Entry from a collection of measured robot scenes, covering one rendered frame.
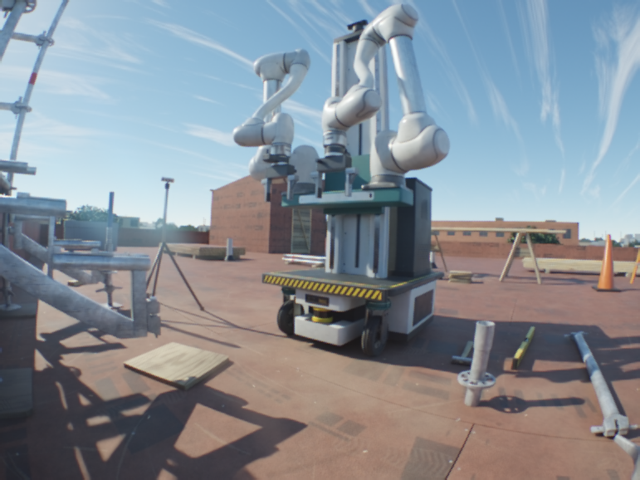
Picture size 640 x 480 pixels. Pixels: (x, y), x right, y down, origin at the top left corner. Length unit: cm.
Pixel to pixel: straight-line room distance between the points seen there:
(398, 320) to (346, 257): 47
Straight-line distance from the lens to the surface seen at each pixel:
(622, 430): 100
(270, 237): 1003
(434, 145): 115
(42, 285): 103
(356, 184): 153
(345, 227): 163
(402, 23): 141
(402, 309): 138
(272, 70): 175
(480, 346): 94
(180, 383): 104
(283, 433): 83
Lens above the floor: 49
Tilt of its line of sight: level
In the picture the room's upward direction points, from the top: 2 degrees clockwise
